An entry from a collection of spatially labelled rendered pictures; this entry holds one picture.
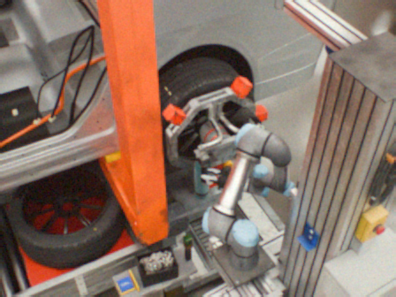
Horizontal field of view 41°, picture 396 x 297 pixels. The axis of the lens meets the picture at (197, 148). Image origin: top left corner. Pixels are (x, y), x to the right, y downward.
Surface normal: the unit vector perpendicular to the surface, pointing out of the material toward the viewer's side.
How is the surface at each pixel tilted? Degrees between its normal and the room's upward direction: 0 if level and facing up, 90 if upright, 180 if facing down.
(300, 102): 0
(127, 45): 90
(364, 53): 0
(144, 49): 90
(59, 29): 6
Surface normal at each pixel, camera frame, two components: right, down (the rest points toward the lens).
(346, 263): 0.00, -0.69
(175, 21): 0.46, 0.65
